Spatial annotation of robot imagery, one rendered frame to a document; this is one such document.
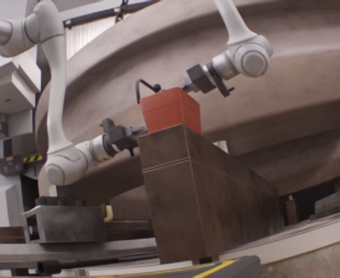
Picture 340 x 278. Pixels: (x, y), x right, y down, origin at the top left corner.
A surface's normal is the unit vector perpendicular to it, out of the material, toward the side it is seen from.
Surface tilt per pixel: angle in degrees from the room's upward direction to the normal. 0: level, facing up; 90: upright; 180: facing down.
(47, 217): 90
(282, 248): 90
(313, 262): 90
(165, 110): 97
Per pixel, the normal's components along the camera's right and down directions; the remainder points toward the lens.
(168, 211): -0.39, -0.19
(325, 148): -0.72, -0.07
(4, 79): -0.04, -0.28
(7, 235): 0.36, -0.32
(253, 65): -0.05, 0.46
